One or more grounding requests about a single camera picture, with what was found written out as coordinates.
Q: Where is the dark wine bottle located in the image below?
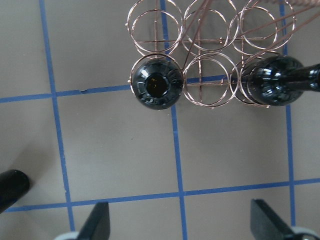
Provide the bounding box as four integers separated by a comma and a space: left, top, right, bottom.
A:
0, 169, 31, 214

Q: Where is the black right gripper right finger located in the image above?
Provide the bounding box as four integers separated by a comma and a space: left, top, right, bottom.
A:
250, 199, 308, 240

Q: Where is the dark bottle under basket handle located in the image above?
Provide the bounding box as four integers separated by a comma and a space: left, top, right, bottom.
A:
241, 55, 320, 106

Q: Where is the dark bottle in basket corner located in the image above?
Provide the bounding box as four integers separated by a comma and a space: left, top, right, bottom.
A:
131, 58, 184, 111

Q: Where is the copper wire wine basket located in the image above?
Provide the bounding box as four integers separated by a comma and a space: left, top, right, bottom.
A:
125, 0, 320, 109

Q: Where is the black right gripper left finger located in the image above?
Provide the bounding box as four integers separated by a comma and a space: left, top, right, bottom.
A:
76, 202, 111, 240

